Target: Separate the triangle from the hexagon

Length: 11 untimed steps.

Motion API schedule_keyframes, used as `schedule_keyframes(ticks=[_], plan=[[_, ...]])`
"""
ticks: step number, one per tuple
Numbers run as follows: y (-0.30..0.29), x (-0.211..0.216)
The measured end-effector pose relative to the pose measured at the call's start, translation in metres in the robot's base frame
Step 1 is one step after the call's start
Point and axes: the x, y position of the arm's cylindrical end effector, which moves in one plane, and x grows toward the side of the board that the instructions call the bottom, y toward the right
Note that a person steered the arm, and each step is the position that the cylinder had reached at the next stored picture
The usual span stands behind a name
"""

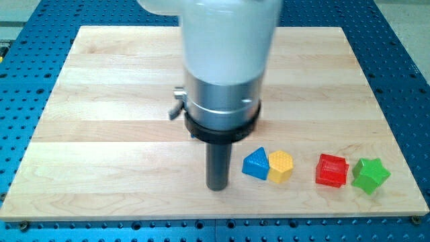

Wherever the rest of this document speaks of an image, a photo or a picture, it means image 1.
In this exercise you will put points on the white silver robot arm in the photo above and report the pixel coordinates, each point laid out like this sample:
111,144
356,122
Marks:
225,48

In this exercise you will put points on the blue triangle block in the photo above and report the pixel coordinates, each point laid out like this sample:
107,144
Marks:
256,164

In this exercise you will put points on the yellow hexagon block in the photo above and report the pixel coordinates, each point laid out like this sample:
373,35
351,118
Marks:
280,166

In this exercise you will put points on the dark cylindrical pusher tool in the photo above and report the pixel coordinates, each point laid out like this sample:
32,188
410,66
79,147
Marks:
217,166

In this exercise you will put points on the light wooden board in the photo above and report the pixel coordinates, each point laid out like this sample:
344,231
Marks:
104,148

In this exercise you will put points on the red square block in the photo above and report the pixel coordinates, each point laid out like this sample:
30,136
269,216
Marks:
331,171

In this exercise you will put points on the green star block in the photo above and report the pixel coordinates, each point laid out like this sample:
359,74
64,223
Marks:
369,174

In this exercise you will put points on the blue perforated metal base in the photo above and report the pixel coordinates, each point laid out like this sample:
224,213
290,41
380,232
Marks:
35,59

